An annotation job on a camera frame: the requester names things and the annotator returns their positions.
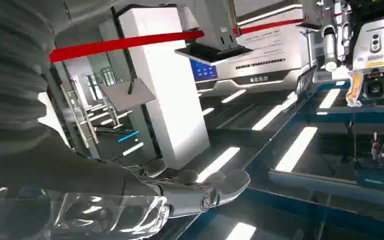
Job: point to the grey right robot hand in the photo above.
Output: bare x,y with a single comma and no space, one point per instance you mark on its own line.
79,179

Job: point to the grey ribbed right robot arm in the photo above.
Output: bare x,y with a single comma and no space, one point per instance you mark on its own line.
10,66

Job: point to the chrome metal railing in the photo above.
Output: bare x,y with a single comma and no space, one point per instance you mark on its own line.
82,116

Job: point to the grey flat panel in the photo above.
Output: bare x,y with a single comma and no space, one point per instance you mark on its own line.
127,96

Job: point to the white standing kiosk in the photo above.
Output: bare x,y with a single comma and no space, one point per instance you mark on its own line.
165,99

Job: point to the red barrier belt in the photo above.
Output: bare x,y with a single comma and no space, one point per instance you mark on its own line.
119,43
268,26

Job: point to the silver machine with blue screen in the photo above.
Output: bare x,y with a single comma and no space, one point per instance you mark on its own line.
265,56

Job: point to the silver metal cylinder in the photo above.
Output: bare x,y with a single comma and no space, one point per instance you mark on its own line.
330,49

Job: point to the orange white tag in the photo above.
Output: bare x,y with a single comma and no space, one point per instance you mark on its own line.
355,87

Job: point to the blue device box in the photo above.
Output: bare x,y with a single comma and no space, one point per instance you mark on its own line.
376,175

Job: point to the white sensor box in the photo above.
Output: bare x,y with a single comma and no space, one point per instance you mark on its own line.
376,46

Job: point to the black camera unit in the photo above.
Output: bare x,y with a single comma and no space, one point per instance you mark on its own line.
376,85

